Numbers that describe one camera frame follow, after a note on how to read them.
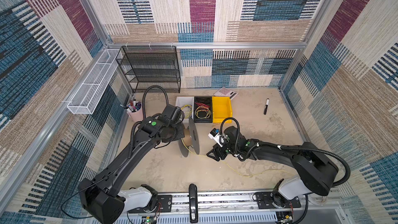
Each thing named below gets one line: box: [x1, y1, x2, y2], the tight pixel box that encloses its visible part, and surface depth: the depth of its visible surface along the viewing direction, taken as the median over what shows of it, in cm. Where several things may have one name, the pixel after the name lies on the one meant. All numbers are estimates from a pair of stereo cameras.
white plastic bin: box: [175, 95, 195, 124], surface depth 107 cm
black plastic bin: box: [193, 96, 213, 123], surface depth 102 cm
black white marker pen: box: [263, 98, 270, 115], surface depth 111 cm
